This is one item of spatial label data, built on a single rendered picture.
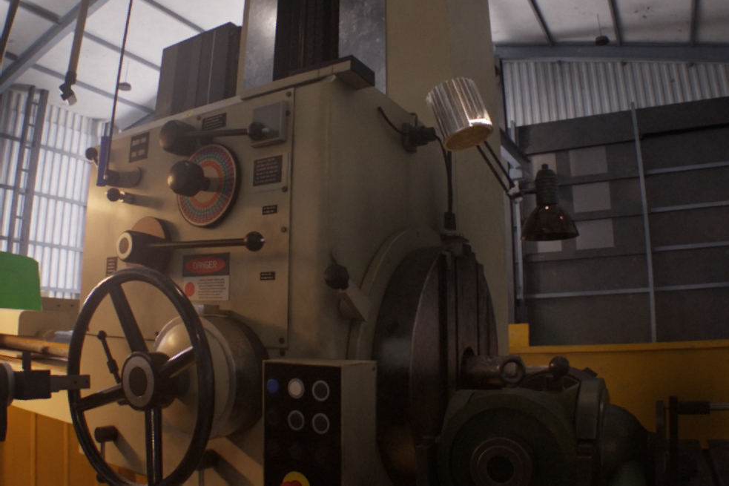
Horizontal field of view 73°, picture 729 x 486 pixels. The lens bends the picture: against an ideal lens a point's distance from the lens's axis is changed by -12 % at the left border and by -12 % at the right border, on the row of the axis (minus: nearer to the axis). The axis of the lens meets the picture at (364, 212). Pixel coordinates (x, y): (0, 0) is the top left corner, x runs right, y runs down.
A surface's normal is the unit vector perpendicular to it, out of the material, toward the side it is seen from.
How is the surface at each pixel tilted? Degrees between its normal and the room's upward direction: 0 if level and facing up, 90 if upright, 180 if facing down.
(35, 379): 84
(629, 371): 90
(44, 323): 90
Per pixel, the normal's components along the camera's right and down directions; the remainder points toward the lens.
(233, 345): 0.72, -0.62
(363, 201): 0.87, -0.10
